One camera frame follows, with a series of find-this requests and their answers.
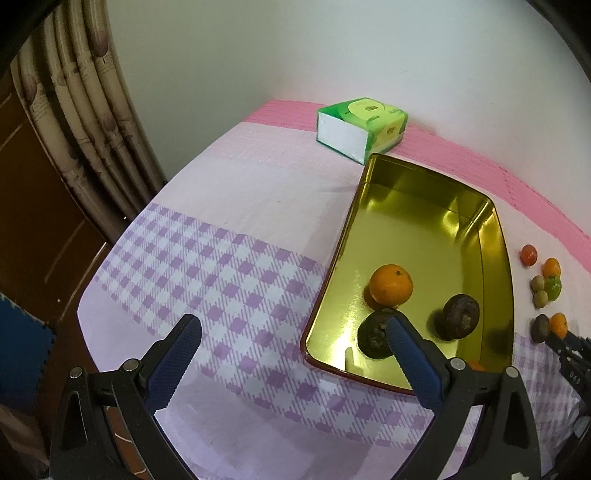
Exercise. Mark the beige patterned curtain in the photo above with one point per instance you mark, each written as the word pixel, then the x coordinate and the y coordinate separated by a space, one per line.
pixel 83 92

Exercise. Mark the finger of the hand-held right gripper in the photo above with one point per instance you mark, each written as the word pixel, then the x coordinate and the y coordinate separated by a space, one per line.
pixel 561 345
pixel 579 338

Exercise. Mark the brown wooden cabinet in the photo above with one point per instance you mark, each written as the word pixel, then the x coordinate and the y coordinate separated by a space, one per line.
pixel 32 207

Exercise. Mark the tan longan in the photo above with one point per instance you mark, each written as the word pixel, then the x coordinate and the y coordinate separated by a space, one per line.
pixel 537 283
pixel 540 299

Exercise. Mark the blue foam mat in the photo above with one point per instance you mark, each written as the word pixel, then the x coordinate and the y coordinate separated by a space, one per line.
pixel 23 350

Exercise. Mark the pink ribbed mat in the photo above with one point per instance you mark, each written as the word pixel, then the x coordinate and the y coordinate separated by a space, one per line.
pixel 461 157

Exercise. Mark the red and gold tin box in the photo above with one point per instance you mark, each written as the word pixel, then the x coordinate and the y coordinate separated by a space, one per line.
pixel 415 221

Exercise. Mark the small orange kumquat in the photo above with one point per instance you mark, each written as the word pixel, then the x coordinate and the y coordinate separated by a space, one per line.
pixel 551 266

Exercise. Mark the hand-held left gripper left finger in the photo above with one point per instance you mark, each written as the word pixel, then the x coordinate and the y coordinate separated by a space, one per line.
pixel 178 364

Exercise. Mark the purple checked tablecloth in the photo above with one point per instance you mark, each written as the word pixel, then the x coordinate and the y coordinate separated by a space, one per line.
pixel 231 194

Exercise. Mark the dark purple mangosteen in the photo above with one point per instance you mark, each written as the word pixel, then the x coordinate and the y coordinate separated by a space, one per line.
pixel 539 327
pixel 459 316
pixel 371 334

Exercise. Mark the green tomato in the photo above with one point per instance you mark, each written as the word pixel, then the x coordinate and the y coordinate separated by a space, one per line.
pixel 554 288

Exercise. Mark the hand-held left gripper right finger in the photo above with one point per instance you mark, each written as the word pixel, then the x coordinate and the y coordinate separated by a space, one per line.
pixel 415 364

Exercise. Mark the green tissue pack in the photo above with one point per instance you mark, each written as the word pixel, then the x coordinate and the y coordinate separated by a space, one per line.
pixel 341 134

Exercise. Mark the small dark red tomato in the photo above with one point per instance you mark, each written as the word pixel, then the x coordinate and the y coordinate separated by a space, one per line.
pixel 529 255

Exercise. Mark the medium mandarin orange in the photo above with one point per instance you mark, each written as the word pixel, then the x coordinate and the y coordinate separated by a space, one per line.
pixel 558 324

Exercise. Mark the large mandarin orange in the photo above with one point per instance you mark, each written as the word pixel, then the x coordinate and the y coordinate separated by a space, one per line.
pixel 390 284

